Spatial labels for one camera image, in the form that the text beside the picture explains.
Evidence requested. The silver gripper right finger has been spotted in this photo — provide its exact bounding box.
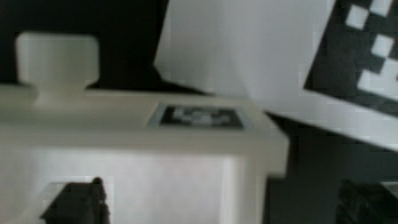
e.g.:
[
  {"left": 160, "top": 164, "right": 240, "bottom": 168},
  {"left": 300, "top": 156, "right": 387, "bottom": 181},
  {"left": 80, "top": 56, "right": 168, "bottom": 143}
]
[{"left": 334, "top": 180, "right": 398, "bottom": 224}]

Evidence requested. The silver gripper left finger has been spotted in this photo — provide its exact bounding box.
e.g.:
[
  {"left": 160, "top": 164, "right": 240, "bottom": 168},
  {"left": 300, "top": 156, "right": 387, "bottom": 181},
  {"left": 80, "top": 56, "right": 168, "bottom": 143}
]
[{"left": 41, "top": 177, "right": 110, "bottom": 224}]

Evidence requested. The white drawer tray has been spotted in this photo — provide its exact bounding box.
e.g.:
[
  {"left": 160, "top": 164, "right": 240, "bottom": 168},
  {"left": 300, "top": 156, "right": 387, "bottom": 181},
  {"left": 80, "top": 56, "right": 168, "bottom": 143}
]
[{"left": 0, "top": 32, "right": 287, "bottom": 224}]

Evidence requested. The paper sheet with markers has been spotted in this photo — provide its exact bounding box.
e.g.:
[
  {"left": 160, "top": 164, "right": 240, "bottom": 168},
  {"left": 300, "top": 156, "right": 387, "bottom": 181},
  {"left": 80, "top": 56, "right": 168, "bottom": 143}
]
[{"left": 154, "top": 0, "right": 398, "bottom": 152}]

